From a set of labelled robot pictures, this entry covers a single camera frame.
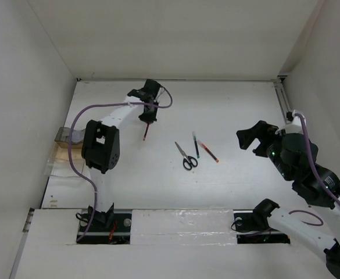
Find green pen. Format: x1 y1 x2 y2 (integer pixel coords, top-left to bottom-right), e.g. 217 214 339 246
192 131 200 159

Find red orange pen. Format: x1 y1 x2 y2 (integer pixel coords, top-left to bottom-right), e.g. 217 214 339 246
197 139 219 163

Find clear paper clip jar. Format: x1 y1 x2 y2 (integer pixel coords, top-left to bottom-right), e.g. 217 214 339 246
70 130 85 145

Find black handled scissors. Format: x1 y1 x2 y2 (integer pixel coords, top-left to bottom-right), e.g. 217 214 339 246
175 141 198 171

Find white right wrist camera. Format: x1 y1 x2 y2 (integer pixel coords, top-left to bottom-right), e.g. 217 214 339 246
275 110 306 135

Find aluminium rail right side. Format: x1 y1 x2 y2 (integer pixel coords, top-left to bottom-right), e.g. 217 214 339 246
273 75 292 120

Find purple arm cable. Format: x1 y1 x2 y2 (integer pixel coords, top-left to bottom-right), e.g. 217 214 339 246
67 87 174 244
245 112 340 236

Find clear smoky organizer tray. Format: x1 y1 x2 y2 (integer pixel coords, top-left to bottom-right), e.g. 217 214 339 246
44 127 85 178

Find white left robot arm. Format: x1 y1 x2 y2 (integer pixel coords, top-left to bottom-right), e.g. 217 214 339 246
68 79 171 231

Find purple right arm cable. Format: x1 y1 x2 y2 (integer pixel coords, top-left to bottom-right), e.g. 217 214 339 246
245 112 340 236

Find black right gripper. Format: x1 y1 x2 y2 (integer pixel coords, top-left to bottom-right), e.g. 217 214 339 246
236 119 293 180

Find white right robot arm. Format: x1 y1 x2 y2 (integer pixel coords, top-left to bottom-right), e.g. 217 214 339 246
231 117 340 278

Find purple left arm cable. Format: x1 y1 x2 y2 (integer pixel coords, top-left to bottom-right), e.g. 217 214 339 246
67 87 174 244

